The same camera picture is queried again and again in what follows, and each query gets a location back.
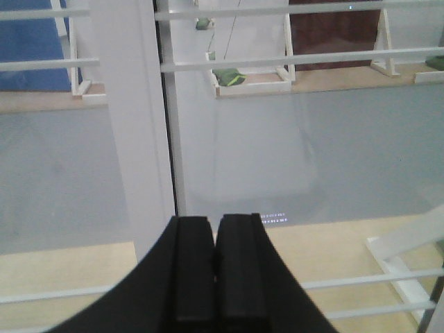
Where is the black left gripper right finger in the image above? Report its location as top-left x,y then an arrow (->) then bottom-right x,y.
216,214 -> 335,332

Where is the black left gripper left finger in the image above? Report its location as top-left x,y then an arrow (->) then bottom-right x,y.
51,216 -> 215,332

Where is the white framed sliding glass door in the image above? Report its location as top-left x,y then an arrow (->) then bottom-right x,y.
154,1 -> 443,332

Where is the blue door panel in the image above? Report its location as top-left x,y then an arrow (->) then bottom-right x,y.
1,17 -> 71,92

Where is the fixed white framed glass panel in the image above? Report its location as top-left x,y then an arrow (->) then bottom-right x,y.
1,1 -> 175,332

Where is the white edged far wooden tray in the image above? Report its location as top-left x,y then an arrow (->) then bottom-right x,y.
205,13 -> 296,98

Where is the green sandbag on far tray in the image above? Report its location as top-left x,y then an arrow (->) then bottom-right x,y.
212,68 -> 246,87

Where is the white triangular support bracket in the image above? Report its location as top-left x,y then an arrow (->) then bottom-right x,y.
366,205 -> 443,323

